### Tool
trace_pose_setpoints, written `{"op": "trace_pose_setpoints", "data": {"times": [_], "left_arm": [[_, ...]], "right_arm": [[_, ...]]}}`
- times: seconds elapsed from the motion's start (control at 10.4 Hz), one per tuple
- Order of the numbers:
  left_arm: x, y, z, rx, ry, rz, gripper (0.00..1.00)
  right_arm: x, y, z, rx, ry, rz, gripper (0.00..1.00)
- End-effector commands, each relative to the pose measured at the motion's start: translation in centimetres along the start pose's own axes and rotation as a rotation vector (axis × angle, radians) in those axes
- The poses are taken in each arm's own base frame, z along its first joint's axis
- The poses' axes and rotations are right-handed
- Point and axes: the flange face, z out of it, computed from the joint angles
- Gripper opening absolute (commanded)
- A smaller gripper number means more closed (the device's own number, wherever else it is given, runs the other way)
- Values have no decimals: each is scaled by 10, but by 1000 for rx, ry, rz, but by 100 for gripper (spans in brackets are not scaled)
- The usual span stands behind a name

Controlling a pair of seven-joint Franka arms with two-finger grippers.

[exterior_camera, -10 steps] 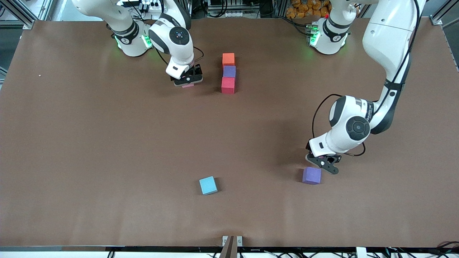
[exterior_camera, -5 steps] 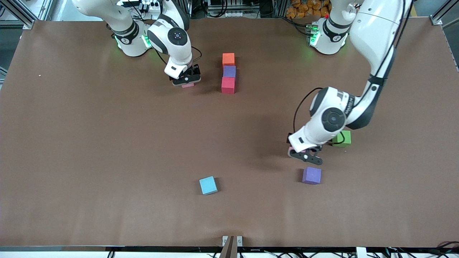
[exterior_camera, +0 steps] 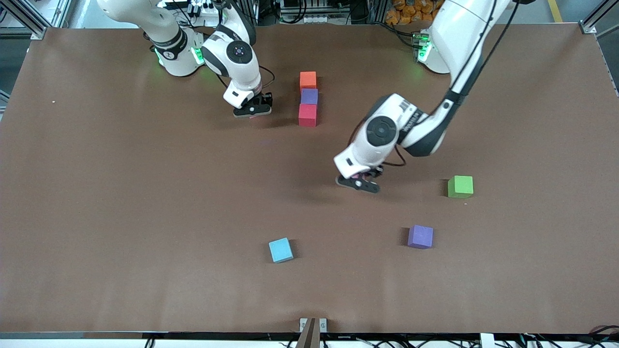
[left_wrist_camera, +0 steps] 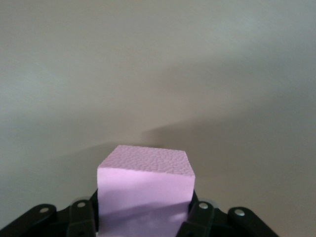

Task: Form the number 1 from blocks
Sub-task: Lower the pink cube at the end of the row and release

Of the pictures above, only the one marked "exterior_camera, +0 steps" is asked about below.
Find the dark pink foam cube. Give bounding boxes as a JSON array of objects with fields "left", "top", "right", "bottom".
[{"left": 298, "top": 104, "right": 317, "bottom": 127}]

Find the green foam cube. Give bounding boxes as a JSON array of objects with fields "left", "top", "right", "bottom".
[{"left": 447, "top": 175, "right": 474, "bottom": 199}]

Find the white power strip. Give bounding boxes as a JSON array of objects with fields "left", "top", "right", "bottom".
[
  {"left": 186, "top": 0, "right": 223, "bottom": 15},
  {"left": 280, "top": 14, "right": 335, "bottom": 24}
]

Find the light blue foam cube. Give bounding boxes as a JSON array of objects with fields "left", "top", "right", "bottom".
[{"left": 268, "top": 237, "right": 294, "bottom": 263}]

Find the orange snack bag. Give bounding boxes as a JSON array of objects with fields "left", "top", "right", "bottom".
[{"left": 385, "top": 0, "right": 443, "bottom": 26}]

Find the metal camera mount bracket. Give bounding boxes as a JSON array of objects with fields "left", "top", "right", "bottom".
[{"left": 295, "top": 317, "right": 328, "bottom": 348}]

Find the aluminium frame post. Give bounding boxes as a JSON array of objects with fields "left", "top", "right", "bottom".
[{"left": 48, "top": 0, "right": 73, "bottom": 28}]

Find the aluminium frame rail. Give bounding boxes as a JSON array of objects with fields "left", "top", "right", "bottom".
[
  {"left": 579, "top": 0, "right": 619, "bottom": 38},
  {"left": 0, "top": 0, "right": 47, "bottom": 40}
]

